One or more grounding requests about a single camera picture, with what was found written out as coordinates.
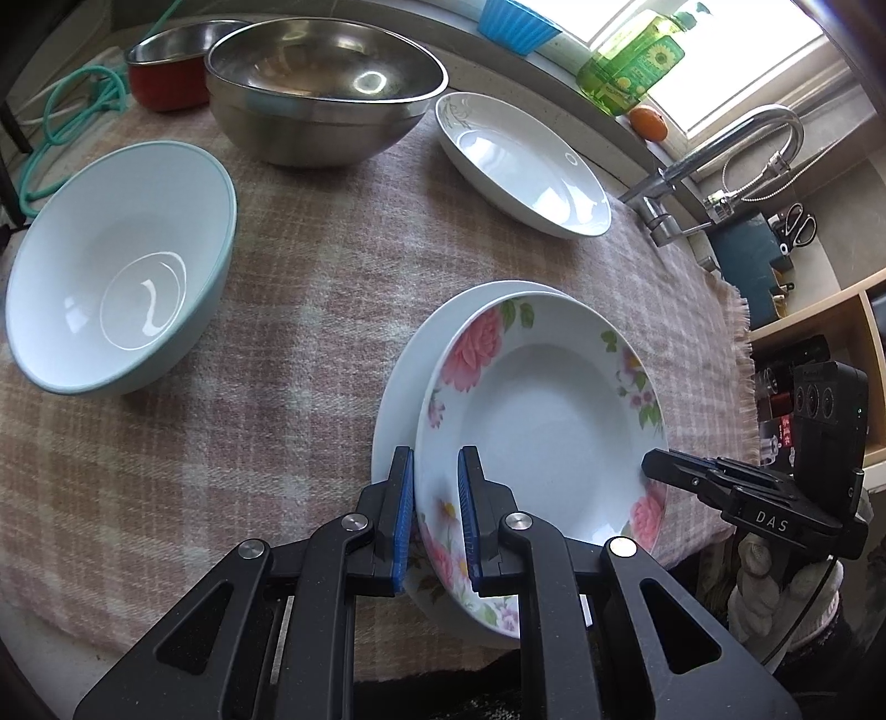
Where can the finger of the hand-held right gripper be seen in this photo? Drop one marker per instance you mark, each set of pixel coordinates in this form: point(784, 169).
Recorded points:
point(685, 471)

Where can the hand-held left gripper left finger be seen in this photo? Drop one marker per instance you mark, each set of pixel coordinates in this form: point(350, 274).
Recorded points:
point(401, 519)

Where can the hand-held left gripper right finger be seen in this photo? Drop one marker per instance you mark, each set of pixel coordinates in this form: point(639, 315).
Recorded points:
point(469, 519)

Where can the floral print plate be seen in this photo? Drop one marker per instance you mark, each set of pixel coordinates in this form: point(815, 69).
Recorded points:
point(547, 429)

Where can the white leaf print plate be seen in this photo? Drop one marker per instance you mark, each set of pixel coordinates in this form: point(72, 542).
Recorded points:
point(526, 173)

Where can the light blue bowl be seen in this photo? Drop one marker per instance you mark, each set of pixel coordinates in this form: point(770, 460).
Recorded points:
point(104, 277)

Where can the person's right hand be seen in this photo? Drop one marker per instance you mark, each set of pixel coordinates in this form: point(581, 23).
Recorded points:
point(758, 595)

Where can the plain white plate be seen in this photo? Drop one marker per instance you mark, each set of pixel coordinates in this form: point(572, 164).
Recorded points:
point(398, 415)

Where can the wooden shelf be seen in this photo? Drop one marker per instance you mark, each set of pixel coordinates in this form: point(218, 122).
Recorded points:
point(851, 304)

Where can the dark knife block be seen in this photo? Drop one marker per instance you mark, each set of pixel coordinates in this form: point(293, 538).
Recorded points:
point(747, 270)

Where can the scissors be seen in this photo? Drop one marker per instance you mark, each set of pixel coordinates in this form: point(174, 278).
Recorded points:
point(797, 225)

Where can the pink plaid cloth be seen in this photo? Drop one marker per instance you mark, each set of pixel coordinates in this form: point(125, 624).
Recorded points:
point(311, 311)

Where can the steel faucet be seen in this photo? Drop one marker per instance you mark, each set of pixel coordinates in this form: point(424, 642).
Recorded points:
point(699, 163)

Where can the orange fruit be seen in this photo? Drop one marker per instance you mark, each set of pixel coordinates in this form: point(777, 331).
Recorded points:
point(648, 123)

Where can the green liquid bottle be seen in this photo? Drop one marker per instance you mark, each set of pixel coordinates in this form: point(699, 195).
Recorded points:
point(630, 69)

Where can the large steel bowl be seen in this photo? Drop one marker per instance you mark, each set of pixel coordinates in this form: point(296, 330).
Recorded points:
point(311, 118)

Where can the blue silicone cup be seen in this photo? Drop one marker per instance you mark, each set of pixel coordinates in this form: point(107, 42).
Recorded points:
point(516, 24)

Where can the red steel bowl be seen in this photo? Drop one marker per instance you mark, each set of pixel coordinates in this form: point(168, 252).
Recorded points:
point(166, 86)

